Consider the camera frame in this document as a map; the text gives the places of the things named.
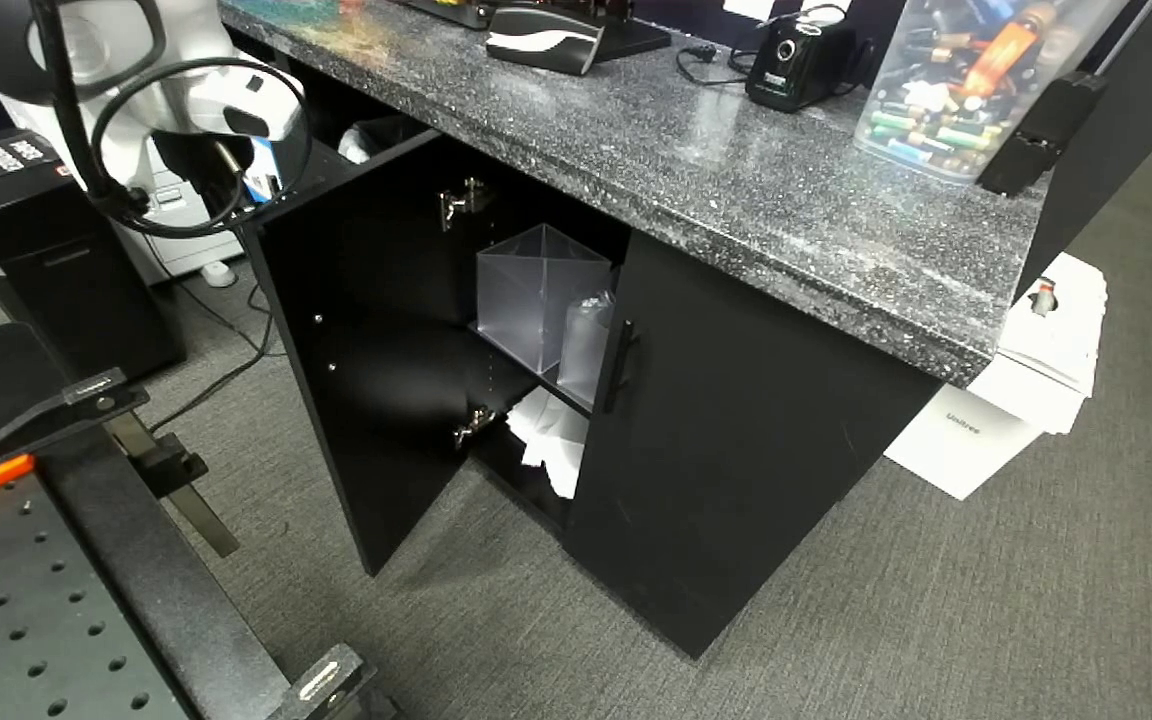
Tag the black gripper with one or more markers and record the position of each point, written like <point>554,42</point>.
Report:
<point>238,160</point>

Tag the black cabinet door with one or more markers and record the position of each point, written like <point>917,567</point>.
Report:
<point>362,347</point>
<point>736,441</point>

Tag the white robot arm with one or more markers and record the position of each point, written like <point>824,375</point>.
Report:
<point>177,106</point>

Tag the silver door hinge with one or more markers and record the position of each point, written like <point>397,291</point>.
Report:
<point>456,202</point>
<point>473,427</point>

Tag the black cabinet body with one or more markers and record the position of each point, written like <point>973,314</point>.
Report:
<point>511,174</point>

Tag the black side cabinet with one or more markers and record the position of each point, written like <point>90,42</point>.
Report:
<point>1136,123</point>

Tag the white plastic object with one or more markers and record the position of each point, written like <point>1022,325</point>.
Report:
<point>379,143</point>

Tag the colourful printed sheet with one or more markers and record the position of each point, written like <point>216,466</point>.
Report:
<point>316,9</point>

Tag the black controller box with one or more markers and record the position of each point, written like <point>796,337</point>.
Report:
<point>68,292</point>

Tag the clear plastic box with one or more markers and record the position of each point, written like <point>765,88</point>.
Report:
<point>538,292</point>

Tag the black and white computer mouse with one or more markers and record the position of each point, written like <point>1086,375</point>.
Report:
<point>540,42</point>

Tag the black desk pad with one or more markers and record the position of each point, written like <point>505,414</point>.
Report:
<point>631,38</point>

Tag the crumpled white paper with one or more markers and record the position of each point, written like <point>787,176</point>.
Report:
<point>548,441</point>

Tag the perforated metal robot table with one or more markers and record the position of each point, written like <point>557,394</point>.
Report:
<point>31,614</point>

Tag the grey granite countertop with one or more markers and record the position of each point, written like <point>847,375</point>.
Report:
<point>736,174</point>

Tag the black electric pencil sharpener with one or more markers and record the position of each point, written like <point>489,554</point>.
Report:
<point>790,67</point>

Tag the clear bin of markers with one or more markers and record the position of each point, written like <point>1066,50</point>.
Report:
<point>960,94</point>

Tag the black rectangular device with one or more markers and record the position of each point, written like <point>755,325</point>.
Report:
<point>1048,132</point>

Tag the small binder clip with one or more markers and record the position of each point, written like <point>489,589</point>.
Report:
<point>1041,301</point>

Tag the white paper stack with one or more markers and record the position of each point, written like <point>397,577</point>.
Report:
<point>1061,347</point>

